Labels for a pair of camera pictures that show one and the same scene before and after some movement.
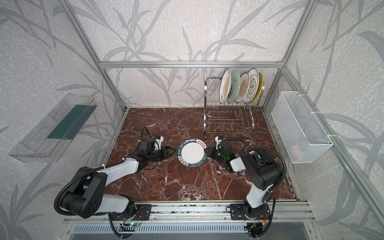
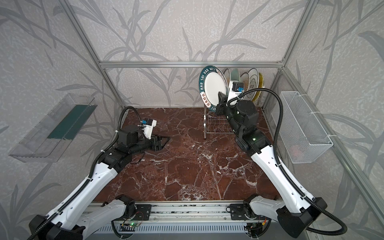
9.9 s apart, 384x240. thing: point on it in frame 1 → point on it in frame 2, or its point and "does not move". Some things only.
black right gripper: (212, 149) → (222, 104)
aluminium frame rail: (191, 63) does not move
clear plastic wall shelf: (48, 140) does not move
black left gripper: (168, 153) → (158, 146)
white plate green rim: (254, 79) does not move
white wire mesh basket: (305, 136) does not move
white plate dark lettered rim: (192, 152) → (212, 80)
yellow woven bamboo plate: (261, 87) does not move
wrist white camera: (218, 141) → (232, 94)
